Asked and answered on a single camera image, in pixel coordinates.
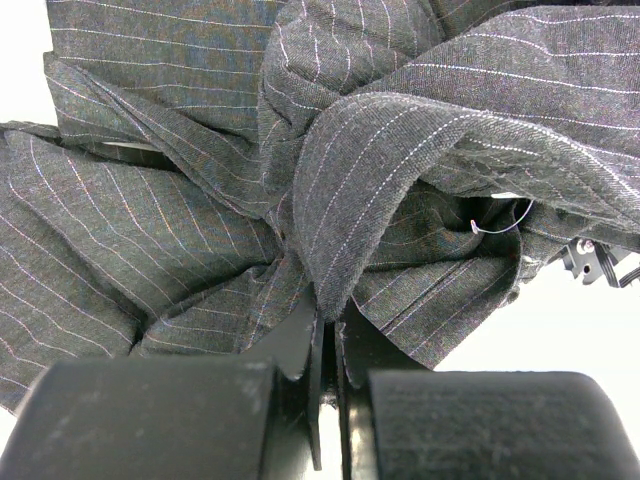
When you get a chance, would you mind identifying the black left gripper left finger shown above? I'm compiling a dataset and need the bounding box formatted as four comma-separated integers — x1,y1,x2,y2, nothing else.
1,288,324,479

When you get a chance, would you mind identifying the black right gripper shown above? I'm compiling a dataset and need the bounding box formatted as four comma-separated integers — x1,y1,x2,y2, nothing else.
557,239,639,288

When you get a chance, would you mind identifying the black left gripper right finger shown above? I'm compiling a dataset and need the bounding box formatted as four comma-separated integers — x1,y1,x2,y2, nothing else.
335,305,639,479

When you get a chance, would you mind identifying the black pinstriped shirt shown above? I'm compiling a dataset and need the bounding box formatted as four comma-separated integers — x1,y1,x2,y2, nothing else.
1,1,639,411

